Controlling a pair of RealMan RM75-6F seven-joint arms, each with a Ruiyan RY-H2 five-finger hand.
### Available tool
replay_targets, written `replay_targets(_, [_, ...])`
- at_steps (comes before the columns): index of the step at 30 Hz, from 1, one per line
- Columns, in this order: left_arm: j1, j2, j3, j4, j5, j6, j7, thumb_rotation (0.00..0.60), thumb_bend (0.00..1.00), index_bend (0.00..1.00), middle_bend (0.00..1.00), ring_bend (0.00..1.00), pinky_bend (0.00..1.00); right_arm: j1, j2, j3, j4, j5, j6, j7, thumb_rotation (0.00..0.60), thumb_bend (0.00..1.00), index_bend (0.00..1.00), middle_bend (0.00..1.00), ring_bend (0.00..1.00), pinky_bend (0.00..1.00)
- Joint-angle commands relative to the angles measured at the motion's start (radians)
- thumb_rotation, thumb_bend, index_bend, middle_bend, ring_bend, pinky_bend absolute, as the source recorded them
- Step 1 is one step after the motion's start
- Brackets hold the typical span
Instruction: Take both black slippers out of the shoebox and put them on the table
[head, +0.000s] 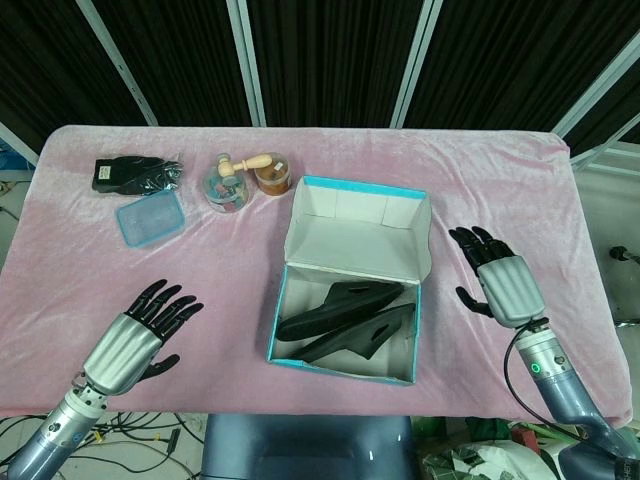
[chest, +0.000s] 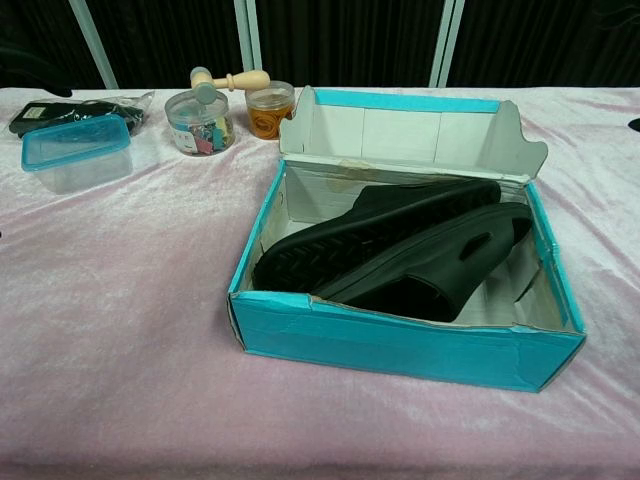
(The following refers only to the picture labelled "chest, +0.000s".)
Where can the bagged black gloves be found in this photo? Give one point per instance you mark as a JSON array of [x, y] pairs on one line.
[[85, 111]]

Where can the black pleated curtain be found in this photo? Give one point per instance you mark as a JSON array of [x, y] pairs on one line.
[[350, 40]]

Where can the teal cardboard shoe box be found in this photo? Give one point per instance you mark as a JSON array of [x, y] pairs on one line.
[[400, 350]]

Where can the clear jar of colourful clips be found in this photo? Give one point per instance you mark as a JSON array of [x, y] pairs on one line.
[[195, 130]]

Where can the white metal frame post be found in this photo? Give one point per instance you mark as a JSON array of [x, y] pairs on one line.
[[443, 40], [244, 40], [255, 40], [92, 45], [455, 40]]

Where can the clear jar of rubber bands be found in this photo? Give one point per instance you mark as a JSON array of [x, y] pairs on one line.
[[267, 117]]

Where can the clear container with blue lid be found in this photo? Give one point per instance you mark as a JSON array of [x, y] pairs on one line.
[[75, 160]]

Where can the pink velvet tablecloth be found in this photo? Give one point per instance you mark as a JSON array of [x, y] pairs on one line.
[[125, 350]]

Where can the wooden toy hammer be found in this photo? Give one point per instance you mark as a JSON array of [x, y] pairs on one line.
[[245, 79]]

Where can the black rubber slipper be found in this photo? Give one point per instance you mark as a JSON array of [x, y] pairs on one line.
[[325, 250], [440, 280]]

